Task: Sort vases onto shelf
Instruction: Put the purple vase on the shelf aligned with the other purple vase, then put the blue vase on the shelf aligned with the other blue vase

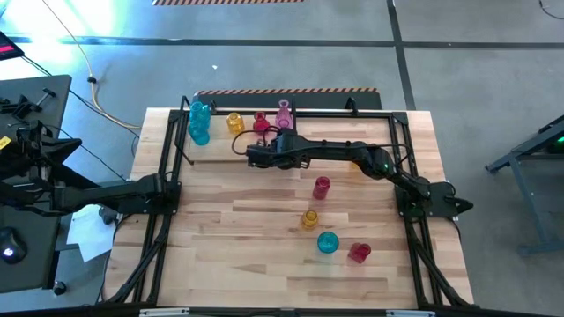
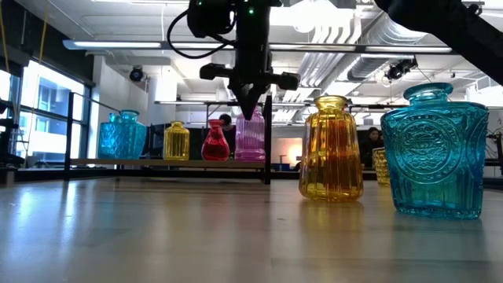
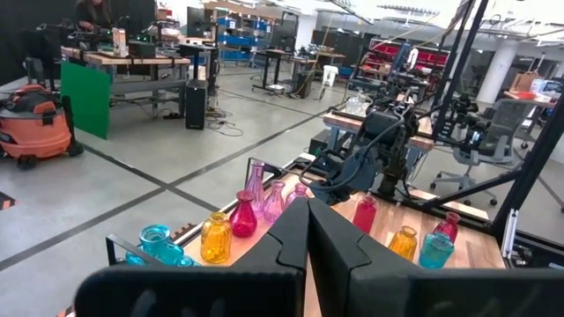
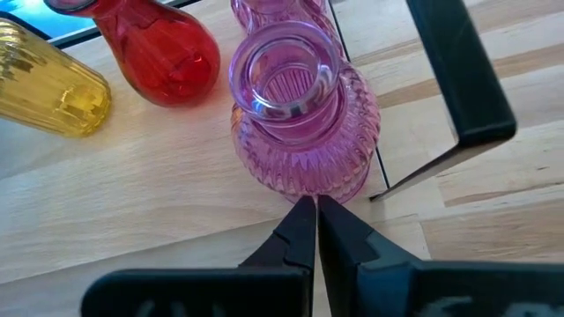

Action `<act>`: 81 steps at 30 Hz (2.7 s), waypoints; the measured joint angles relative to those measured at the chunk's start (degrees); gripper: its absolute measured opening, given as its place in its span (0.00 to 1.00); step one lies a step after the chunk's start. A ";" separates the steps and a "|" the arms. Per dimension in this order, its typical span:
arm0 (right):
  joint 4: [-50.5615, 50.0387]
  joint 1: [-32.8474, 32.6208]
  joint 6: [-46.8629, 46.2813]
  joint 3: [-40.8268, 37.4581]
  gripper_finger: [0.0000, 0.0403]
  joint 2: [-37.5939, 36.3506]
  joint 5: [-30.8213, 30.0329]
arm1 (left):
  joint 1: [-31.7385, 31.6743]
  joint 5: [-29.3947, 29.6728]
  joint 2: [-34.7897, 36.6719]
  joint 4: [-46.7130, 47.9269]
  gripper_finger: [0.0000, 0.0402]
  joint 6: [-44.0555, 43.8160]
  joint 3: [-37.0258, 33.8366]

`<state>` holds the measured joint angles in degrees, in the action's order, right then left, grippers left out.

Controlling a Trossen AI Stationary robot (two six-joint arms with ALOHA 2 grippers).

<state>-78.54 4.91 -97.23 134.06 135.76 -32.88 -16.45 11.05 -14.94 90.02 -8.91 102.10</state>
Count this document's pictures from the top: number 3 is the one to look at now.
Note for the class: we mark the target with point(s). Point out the black rig frame post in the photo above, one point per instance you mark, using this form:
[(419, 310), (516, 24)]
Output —
[(458, 66), (533, 167)]

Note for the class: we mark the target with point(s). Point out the silver frame bracket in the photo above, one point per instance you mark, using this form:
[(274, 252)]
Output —
[(509, 233)]

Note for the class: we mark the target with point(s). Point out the orange shop vacuum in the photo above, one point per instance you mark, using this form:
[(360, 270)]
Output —
[(35, 132)]

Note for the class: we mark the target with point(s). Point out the blue bin shelf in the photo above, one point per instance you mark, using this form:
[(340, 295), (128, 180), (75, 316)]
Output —
[(240, 40)]

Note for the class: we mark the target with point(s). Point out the black hazard-striped floor mat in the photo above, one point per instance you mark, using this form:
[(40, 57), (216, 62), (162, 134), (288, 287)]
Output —
[(6, 202), (185, 231)]

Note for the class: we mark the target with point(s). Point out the wooden top workbench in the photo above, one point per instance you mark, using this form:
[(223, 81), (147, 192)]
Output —
[(339, 122), (132, 59)]

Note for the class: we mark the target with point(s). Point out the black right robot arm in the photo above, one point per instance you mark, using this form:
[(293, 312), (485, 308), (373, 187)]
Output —
[(392, 180)]

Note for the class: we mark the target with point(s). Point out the red teardrop glass vase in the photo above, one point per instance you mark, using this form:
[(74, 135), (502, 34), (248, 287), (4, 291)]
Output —
[(243, 222)]

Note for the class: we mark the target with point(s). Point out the green board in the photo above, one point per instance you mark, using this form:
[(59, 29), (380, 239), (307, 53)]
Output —
[(86, 101)]

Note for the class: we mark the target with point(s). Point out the teal embossed glass vase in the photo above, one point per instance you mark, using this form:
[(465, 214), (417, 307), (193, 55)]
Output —
[(436, 253), (154, 246)]

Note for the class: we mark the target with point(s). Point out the white stool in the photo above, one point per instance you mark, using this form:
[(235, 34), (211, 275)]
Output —
[(329, 75)]

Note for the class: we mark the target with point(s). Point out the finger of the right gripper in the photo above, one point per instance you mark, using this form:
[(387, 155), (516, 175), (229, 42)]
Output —
[(359, 171), (328, 193)]

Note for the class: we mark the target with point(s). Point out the purple tall teardrop glass vase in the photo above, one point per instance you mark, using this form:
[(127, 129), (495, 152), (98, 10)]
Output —
[(255, 189)]

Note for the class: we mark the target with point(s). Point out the purple bulbous glass vase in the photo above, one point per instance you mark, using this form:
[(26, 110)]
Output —
[(274, 207)]

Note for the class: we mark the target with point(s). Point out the person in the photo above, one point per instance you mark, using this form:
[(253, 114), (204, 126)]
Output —
[(92, 13)]

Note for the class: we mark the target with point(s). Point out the red bin rack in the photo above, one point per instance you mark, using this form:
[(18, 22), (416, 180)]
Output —
[(396, 50)]

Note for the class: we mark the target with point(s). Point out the red cylindrical glass vase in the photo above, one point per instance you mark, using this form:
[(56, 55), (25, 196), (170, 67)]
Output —
[(365, 218)]

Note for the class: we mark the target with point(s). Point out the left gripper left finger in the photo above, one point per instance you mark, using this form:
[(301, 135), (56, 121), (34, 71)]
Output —
[(282, 255)]

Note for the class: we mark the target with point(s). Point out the teal cylindrical glass vase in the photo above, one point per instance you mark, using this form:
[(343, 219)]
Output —
[(185, 262)]

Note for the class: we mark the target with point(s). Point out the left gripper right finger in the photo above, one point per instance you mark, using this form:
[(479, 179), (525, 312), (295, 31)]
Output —
[(343, 264)]

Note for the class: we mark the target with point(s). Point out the grey office chair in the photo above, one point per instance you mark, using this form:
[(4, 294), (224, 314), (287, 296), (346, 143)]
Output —
[(502, 132)]

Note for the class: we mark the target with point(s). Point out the yellow ribbed glass vase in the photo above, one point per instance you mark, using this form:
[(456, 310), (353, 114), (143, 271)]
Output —
[(216, 242), (402, 246)]

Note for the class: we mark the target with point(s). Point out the black work table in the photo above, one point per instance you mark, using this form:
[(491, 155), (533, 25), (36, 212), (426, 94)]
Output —
[(277, 53)]

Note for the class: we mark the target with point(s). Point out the pink ribbed cylindrical glass vase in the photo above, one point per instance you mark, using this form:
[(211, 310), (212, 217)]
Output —
[(296, 196)]

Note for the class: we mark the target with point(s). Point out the cardboard box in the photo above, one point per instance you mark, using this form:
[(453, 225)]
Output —
[(524, 81)]

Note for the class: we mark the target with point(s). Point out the clear glass jars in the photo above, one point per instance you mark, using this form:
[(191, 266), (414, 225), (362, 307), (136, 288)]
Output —
[(357, 105)]

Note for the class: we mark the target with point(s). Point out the white carton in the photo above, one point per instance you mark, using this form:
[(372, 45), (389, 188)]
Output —
[(119, 42)]

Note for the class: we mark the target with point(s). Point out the black computer tower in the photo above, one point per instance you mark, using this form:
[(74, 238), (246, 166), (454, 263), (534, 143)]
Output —
[(196, 105)]

